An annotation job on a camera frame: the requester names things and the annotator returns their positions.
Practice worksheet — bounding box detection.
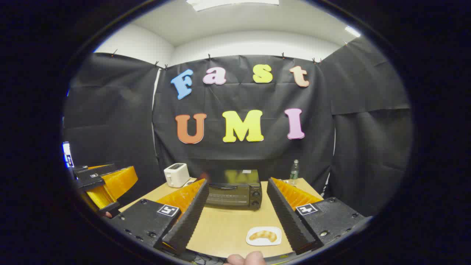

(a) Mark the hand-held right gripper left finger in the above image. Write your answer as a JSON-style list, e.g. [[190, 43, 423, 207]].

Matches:
[[105, 179, 210, 255]]

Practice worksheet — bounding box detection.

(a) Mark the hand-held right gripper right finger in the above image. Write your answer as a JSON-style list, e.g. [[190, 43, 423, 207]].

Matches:
[[267, 177, 366, 255]]

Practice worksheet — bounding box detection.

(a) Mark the golden croissant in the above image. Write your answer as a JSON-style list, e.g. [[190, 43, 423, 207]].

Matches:
[[249, 230, 277, 243]]

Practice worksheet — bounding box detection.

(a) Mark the black electric oven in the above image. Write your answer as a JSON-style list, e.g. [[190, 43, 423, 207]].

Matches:
[[204, 169, 263, 210]]

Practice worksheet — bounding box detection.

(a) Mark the white square plate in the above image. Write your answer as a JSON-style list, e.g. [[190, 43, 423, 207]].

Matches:
[[246, 226, 282, 246]]

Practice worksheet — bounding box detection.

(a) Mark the white toaster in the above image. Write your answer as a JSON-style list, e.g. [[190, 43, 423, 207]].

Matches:
[[164, 163, 191, 188]]

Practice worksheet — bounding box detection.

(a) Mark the computer monitor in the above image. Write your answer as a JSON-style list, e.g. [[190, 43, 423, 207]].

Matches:
[[62, 142, 75, 169]]

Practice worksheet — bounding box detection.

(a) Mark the black backdrop cloth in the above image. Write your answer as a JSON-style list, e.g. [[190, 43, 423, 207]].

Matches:
[[63, 35, 412, 218]]

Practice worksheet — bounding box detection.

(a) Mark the large ceiling light panel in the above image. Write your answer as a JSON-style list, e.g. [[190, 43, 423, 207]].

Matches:
[[186, 0, 280, 11]]

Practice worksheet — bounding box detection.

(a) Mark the tangle of floor cables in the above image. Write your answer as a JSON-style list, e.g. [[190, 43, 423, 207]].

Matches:
[[186, 252, 227, 265]]

